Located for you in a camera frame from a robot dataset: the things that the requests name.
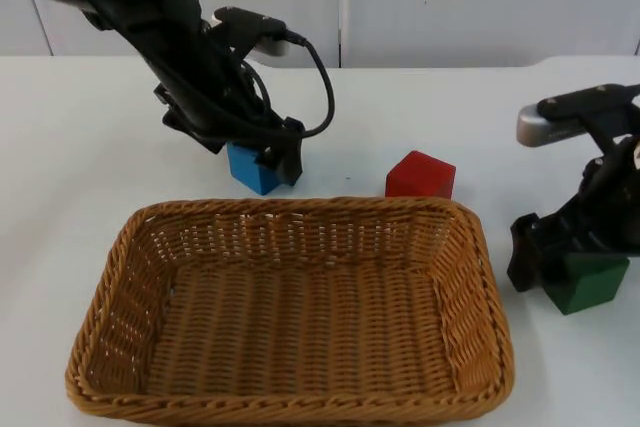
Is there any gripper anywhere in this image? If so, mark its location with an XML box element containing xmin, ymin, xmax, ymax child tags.
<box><xmin>152</xmin><ymin>64</ymin><xmax>305</xmax><ymax>188</ymax></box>
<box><xmin>505</xmin><ymin>134</ymin><xmax>640</xmax><ymax>294</ymax></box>

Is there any blue cube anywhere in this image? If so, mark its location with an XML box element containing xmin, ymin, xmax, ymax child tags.
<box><xmin>226</xmin><ymin>141</ymin><xmax>282</xmax><ymax>197</ymax></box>

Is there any green cube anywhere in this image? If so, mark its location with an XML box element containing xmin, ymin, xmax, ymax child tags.
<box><xmin>544</xmin><ymin>252</ymin><xmax>631</xmax><ymax>317</ymax></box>

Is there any red cube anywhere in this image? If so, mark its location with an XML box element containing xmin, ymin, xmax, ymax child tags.
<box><xmin>384</xmin><ymin>149</ymin><xmax>458</xmax><ymax>201</ymax></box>

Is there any pale brown wicker basket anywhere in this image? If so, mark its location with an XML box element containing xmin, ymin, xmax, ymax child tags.
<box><xmin>64</xmin><ymin>194</ymin><xmax>517</xmax><ymax>422</ymax></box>

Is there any black cable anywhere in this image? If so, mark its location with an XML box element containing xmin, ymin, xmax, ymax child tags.
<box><xmin>239</xmin><ymin>32</ymin><xmax>336</xmax><ymax>143</ymax></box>

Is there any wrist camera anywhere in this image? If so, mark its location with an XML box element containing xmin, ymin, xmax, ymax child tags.
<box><xmin>516</xmin><ymin>82</ymin><xmax>640</xmax><ymax>149</ymax></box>
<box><xmin>211</xmin><ymin>5</ymin><xmax>295</xmax><ymax>57</ymax></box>

